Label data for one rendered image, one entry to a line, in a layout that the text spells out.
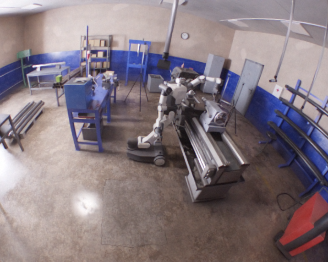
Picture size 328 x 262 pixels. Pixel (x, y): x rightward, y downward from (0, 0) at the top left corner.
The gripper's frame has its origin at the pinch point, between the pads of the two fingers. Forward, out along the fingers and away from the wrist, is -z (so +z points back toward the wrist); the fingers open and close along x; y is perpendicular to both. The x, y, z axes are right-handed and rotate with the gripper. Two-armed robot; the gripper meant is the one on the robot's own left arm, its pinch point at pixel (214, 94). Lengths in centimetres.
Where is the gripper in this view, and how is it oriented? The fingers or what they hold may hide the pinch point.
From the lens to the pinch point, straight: 237.3
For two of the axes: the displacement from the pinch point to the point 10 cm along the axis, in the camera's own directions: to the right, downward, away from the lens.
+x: 6.2, 5.3, -5.8
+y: 7.7, -2.5, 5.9
